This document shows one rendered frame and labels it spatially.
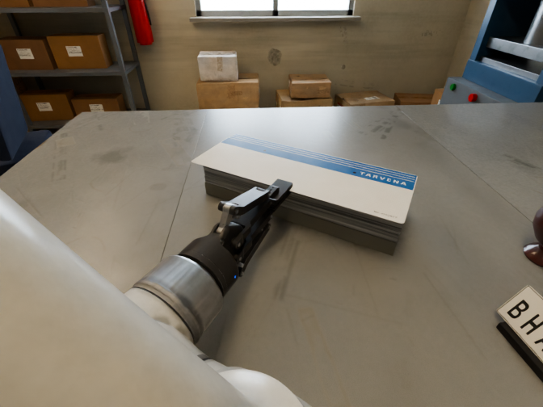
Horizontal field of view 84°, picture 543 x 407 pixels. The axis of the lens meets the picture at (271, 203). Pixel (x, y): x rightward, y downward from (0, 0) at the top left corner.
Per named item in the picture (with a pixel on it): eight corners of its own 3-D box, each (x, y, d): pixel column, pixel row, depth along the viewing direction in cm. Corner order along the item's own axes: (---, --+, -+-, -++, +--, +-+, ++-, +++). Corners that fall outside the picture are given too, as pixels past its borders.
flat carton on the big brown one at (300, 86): (286, 88, 325) (287, 73, 316) (324, 87, 327) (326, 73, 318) (290, 98, 296) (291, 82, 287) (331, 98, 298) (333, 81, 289)
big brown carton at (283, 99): (275, 119, 345) (275, 88, 324) (322, 119, 348) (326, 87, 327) (277, 135, 312) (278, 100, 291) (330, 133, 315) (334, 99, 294)
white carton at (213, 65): (203, 74, 307) (199, 50, 294) (238, 73, 309) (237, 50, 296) (199, 81, 284) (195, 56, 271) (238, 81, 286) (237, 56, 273)
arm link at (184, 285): (141, 324, 36) (175, 288, 41) (201, 360, 33) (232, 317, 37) (118, 273, 31) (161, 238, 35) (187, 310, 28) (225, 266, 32)
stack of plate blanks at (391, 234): (206, 193, 67) (199, 156, 62) (238, 167, 76) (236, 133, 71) (393, 256, 52) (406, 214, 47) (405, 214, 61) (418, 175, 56)
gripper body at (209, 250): (165, 244, 35) (214, 202, 42) (178, 291, 40) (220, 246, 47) (218, 267, 32) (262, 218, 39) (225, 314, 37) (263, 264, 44)
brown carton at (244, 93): (203, 98, 326) (199, 73, 311) (259, 97, 329) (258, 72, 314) (198, 111, 294) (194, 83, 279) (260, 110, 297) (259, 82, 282)
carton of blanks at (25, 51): (6, 69, 270) (-9, 39, 256) (21, 65, 287) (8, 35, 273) (53, 69, 271) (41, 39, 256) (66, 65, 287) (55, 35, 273)
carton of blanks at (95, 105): (78, 119, 300) (70, 99, 288) (85, 113, 314) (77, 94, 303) (122, 119, 303) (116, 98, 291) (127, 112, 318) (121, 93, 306)
